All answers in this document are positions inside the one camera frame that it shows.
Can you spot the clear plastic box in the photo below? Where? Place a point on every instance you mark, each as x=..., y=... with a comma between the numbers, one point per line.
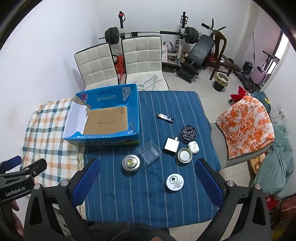
x=150, y=153

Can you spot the black waste bin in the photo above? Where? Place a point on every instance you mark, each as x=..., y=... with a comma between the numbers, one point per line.
x=220, y=82

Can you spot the square power adapter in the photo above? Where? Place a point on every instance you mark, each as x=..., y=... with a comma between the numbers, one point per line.
x=171, y=145

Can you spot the blue striped tablecloth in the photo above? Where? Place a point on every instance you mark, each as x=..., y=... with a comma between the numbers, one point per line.
x=150, y=204

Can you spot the orange floral cloth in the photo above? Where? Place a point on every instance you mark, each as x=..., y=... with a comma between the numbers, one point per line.
x=247, y=127

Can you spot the small round tin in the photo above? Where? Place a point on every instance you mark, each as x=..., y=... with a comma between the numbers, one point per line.
x=184, y=155

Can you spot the person's left hand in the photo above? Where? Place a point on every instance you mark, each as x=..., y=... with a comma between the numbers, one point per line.
x=16, y=222

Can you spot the tall silver can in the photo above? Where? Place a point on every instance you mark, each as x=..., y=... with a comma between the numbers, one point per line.
x=131, y=162

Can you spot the blue cardboard box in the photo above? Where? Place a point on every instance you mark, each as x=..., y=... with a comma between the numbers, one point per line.
x=104, y=120

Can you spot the black speaker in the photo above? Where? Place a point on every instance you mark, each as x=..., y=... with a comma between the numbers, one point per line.
x=248, y=67

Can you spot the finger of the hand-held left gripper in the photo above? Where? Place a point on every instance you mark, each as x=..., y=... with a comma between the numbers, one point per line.
x=12, y=160
x=37, y=166

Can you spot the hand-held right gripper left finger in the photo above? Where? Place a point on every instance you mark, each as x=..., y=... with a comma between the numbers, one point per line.
x=86, y=183

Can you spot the red plastic bag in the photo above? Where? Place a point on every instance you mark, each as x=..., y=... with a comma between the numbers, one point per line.
x=119, y=66

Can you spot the black barbell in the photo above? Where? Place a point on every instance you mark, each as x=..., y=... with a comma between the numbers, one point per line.
x=148, y=32

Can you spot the black exercise machine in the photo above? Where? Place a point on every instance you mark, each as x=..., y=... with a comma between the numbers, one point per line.
x=268, y=62

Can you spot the white earbuds case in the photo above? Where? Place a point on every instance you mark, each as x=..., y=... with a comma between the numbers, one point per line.
x=193, y=147

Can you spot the brown wooden chair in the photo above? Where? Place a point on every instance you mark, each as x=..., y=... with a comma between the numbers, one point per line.
x=219, y=44

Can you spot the grey chair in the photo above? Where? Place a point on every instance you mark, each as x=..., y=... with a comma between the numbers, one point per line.
x=222, y=153

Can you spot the plaid blanket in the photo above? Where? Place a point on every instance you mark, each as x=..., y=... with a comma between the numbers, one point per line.
x=46, y=129

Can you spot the white padded chair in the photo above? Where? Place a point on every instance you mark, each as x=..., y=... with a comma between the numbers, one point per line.
x=97, y=67
x=142, y=60

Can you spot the white cream jar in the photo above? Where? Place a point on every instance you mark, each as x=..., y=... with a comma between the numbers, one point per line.
x=174, y=182

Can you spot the red cloth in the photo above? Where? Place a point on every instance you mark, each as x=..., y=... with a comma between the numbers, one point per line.
x=239, y=95

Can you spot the black round compact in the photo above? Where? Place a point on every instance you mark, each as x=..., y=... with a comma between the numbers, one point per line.
x=188, y=133

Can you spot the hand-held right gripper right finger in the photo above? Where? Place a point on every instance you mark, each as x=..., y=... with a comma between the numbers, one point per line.
x=208, y=185

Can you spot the blue denim cloth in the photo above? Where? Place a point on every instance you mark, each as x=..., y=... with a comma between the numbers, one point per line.
x=260, y=97

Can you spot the black sit-up bench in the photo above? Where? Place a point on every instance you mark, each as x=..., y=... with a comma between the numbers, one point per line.
x=198, y=53

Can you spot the teal cloth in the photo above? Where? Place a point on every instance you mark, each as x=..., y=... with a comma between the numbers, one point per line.
x=275, y=171

